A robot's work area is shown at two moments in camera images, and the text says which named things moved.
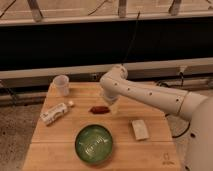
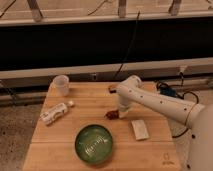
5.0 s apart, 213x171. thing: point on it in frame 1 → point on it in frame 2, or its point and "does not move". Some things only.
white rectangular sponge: x=140 y=130 does not move
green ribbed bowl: x=93 y=143 does not move
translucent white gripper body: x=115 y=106 → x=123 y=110
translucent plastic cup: x=60 y=86 does not move
